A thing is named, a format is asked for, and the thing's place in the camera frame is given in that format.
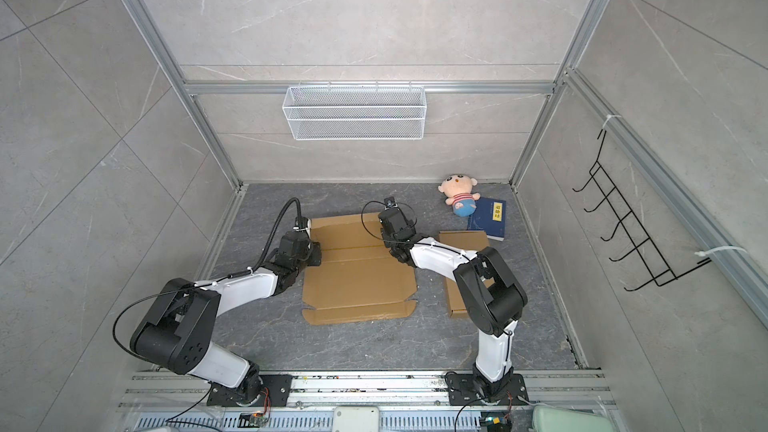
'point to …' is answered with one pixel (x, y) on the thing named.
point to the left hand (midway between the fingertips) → (314, 238)
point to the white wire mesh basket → (355, 113)
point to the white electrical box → (356, 419)
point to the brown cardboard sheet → (358, 278)
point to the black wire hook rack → (658, 268)
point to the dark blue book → (489, 216)
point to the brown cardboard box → (475, 241)
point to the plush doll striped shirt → (459, 191)
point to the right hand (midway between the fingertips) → (397, 221)
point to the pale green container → (557, 419)
